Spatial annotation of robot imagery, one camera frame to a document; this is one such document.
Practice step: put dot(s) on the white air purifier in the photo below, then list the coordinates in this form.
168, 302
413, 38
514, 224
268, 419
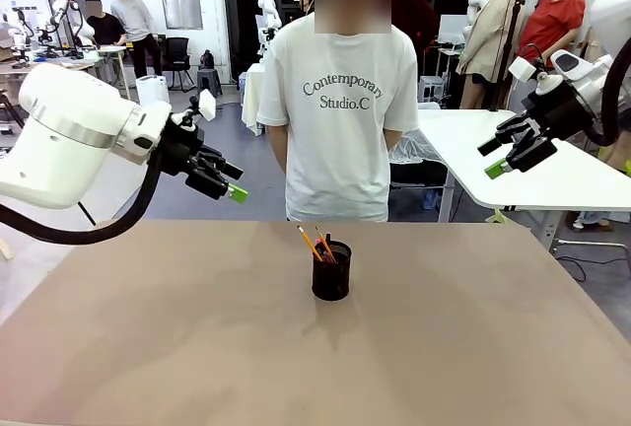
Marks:
152, 91

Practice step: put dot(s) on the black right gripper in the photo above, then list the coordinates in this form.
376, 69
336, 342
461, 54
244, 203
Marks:
559, 108

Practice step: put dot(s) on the person in black T-shirt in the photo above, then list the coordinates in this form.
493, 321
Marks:
104, 29

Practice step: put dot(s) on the black office chair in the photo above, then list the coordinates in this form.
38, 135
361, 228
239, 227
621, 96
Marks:
178, 58

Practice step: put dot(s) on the mannequin with dark red garment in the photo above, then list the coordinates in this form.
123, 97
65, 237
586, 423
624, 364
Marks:
414, 17

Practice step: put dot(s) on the yellow pencil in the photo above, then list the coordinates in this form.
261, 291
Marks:
309, 242
326, 244

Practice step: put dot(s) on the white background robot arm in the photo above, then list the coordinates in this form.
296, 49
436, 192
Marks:
269, 17

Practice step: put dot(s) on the clear plastic sheet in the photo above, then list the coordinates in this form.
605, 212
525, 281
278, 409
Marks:
419, 147

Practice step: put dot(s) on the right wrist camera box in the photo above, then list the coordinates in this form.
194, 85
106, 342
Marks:
525, 68

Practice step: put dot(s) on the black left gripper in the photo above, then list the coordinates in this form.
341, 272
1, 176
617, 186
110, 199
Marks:
180, 147

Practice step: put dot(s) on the white background lab robot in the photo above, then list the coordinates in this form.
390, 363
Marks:
69, 7

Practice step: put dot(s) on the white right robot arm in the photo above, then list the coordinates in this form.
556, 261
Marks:
586, 71

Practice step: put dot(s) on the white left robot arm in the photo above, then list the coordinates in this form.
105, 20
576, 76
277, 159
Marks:
64, 135

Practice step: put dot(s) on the grey plastic stool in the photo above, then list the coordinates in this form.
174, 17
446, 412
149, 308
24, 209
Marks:
207, 81

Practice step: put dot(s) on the person in light grey shirt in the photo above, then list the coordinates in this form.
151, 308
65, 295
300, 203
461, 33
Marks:
135, 17

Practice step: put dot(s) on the person in red shirt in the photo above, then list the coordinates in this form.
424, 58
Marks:
557, 17

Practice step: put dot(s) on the person in white T-shirt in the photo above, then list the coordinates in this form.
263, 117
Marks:
340, 160

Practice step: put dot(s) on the table with white cloth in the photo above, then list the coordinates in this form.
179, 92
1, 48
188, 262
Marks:
252, 95

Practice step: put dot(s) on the mannequin with beige coat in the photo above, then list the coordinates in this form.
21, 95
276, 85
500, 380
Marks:
488, 46

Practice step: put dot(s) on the black bag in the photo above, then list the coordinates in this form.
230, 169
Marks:
207, 60

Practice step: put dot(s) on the black pen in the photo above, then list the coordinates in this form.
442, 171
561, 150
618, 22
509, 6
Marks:
328, 240

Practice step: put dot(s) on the black mesh pen holder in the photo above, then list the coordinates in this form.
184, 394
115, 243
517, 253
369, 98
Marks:
331, 278

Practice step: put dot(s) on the black light stand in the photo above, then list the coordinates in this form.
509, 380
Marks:
508, 51

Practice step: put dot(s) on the black tripod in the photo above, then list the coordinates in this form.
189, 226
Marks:
88, 214

